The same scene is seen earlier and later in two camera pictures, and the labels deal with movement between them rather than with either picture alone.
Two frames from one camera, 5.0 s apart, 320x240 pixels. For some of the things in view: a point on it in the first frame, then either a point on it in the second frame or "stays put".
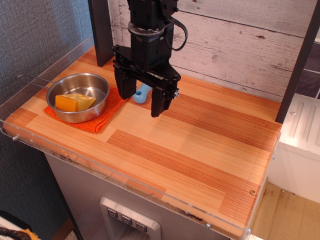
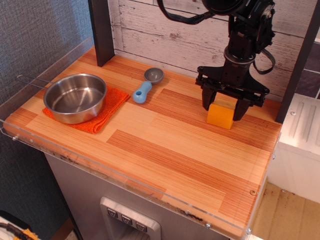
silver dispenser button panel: [124, 223] stays put
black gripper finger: [127, 83] → [208, 94]
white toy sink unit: [295, 164] stays put
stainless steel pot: [75, 98] stays put
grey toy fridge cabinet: [102, 207] stays put
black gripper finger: [161, 101] → [241, 108]
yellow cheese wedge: [73, 102] → [221, 113]
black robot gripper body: [149, 59] → [234, 78]
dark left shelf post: [102, 30] stays put
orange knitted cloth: [115, 102] stays put
